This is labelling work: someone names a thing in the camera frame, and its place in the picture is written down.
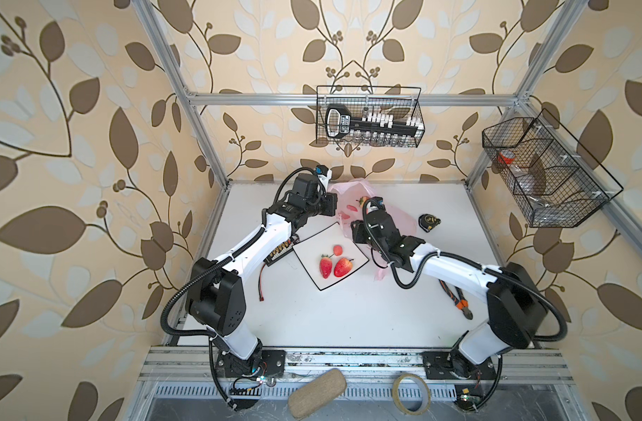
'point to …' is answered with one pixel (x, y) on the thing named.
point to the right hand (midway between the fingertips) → (356, 225)
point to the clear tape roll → (424, 389)
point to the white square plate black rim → (310, 250)
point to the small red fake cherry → (338, 250)
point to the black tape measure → (427, 222)
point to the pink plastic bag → (349, 198)
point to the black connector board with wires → (276, 254)
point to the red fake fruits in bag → (362, 200)
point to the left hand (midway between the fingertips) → (340, 195)
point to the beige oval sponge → (317, 394)
